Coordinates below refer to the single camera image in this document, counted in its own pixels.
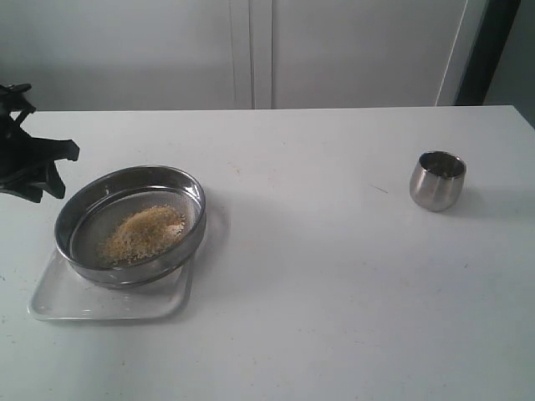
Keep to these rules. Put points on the stainless steel cup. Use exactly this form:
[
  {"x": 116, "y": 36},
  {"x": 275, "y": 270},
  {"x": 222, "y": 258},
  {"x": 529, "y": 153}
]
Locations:
[{"x": 437, "y": 180}]

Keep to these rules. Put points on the white rectangular tray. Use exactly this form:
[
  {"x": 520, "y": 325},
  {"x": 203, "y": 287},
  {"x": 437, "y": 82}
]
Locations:
[{"x": 62, "y": 295}]

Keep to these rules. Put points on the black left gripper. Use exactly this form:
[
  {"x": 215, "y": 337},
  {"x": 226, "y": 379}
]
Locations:
[{"x": 27, "y": 163}]

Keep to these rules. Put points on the white cabinet behind table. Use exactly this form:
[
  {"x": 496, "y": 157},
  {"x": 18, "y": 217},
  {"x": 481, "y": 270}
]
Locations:
[{"x": 130, "y": 55}]

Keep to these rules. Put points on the yellow grain powder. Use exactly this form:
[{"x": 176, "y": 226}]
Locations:
[{"x": 143, "y": 235}]

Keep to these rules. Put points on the round steel mesh sieve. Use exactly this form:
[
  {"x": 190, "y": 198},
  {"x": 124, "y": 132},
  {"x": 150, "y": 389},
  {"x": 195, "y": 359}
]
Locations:
[{"x": 94, "y": 210}]

